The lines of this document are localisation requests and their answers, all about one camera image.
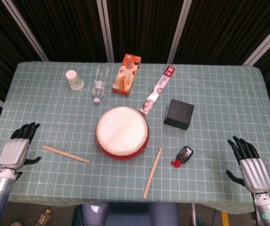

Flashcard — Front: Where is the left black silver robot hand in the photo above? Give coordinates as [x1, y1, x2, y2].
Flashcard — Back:
[0, 122, 42, 170]

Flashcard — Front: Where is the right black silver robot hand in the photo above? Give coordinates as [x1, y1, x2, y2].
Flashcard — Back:
[226, 136, 270, 194]

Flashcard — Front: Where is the wooden drumstick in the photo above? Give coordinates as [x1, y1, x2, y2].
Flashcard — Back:
[143, 147, 163, 200]
[42, 145, 91, 164]

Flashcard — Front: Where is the red drum with white skin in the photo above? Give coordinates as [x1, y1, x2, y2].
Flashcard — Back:
[95, 105, 150, 162]

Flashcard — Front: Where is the green checked tablecloth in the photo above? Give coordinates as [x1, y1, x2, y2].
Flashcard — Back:
[0, 61, 270, 209]

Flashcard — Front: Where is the yellow drink bottle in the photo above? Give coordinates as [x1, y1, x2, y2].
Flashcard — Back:
[34, 208, 52, 226]

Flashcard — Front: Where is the black bottle with red cap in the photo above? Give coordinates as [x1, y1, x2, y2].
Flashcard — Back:
[171, 145, 193, 169]

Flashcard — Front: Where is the white paper cup stack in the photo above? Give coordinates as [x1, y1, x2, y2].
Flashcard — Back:
[65, 70, 84, 91]

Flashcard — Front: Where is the black cardboard box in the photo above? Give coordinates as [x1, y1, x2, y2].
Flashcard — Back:
[163, 98, 195, 130]

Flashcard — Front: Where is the clear plastic water bottle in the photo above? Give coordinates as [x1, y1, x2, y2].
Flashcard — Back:
[92, 64, 109, 104]

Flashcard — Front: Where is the long cling wrap box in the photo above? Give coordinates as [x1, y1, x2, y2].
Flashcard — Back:
[139, 65, 176, 115]

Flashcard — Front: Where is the blue grey robot torso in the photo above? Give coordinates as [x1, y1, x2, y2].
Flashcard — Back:
[80, 202, 181, 226]

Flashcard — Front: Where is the orange snack box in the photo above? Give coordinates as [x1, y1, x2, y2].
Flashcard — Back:
[112, 54, 142, 97]

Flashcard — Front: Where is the white partition frame post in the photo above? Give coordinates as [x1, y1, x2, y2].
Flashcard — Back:
[96, 0, 115, 63]
[242, 16, 270, 66]
[1, 0, 49, 62]
[167, 0, 193, 64]

